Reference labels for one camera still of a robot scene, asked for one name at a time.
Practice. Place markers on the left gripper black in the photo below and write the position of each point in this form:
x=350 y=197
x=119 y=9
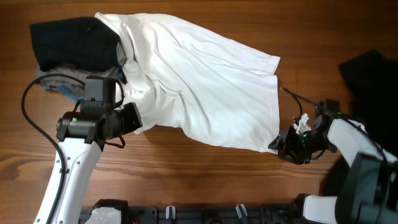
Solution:
x=135 y=122

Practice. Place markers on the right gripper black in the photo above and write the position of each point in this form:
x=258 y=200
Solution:
x=285 y=137

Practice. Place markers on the white t-shirt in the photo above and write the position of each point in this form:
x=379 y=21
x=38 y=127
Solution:
x=218 y=91

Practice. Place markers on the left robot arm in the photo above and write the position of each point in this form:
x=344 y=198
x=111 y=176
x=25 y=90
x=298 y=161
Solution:
x=81 y=136

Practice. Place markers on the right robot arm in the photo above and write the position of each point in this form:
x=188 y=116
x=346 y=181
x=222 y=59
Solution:
x=369 y=190

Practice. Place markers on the folded blue denim shorts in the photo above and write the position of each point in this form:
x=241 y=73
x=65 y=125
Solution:
x=74 y=94

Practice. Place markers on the folded black garment on stack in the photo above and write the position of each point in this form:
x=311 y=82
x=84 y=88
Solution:
x=84 y=42

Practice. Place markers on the folded grey garment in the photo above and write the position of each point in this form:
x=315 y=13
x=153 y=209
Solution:
x=71 y=70

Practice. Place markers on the black garment at right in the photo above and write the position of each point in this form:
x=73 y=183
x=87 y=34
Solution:
x=372 y=80

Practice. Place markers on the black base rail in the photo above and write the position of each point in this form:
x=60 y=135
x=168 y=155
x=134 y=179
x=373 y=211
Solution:
x=268 y=214

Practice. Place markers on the right white rail clip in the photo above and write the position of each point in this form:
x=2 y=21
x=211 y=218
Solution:
x=241 y=211

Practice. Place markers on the white rail clip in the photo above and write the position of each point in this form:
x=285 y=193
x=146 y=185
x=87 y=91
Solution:
x=170 y=212
x=241 y=211

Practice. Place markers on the left white rail clip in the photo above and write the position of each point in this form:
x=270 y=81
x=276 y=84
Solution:
x=170 y=212

